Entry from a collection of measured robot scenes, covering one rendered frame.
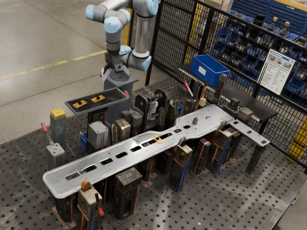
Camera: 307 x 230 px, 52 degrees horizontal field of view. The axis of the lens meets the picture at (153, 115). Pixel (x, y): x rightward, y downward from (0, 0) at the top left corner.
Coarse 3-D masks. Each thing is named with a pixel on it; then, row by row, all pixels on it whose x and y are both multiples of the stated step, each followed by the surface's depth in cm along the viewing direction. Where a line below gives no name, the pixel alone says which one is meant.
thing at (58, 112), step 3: (60, 108) 177; (51, 111) 174; (54, 111) 174; (57, 111) 175; (60, 111) 175; (63, 111) 175; (54, 114) 172; (57, 114) 173; (60, 114) 173; (63, 114) 174
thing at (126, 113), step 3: (123, 111) 195; (126, 111) 196; (123, 114) 193; (126, 114) 193; (129, 114) 194; (123, 117) 194; (126, 117) 193; (129, 117) 196; (126, 120) 195; (129, 120) 197
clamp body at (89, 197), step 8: (80, 192) 145; (88, 192) 145; (96, 192) 146; (80, 200) 147; (88, 200) 142; (96, 200) 149; (80, 208) 150; (88, 208) 142; (96, 208) 148; (80, 216) 155; (88, 216) 145; (96, 216) 150; (80, 224) 157; (88, 224) 151; (96, 224) 159
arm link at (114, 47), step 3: (120, 42) 156; (108, 45) 154; (111, 45) 154; (114, 45) 154; (117, 45) 155; (120, 45) 157; (108, 48) 156; (111, 48) 155; (114, 48) 155; (117, 48) 156
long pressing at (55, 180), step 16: (192, 112) 224; (208, 112) 228; (224, 112) 232; (176, 128) 206; (192, 128) 209; (208, 128) 212; (128, 144) 186; (160, 144) 191; (176, 144) 194; (80, 160) 169; (96, 160) 171; (128, 160) 175; (48, 176) 157; (64, 176) 159; (80, 176) 160; (96, 176) 162; (64, 192) 151
